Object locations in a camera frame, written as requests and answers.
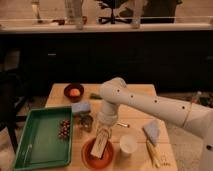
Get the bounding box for bunch of red grapes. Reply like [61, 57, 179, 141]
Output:
[58, 120, 70, 139]

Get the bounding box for blue folded cloth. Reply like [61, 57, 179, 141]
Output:
[143, 120, 160, 146]

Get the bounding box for dark brown small bowl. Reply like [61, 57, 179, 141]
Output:
[64, 83, 84, 103]

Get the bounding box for green plastic tray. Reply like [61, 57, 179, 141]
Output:
[13, 107, 73, 171]

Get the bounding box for white plastic cup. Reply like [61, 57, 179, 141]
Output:
[119, 135, 138, 156]

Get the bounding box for orange fruit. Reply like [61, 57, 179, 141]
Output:
[69, 88, 81, 97]

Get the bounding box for black chair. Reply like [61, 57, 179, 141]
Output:
[0, 50, 28, 152]

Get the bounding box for silver fork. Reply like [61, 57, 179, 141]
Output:
[117, 122, 130, 128]

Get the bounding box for blue sponge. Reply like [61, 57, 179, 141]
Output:
[71, 102, 91, 115]

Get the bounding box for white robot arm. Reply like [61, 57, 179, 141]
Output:
[98, 77, 213, 171]

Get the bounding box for black office chair base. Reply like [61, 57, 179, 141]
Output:
[96, 0, 130, 24]

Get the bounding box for dark cabinet counter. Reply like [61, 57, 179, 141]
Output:
[0, 25, 213, 95]

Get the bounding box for metal measuring cup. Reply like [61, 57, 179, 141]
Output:
[80, 115, 93, 132]

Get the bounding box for red plastic bowl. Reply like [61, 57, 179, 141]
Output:
[81, 139, 114, 170]

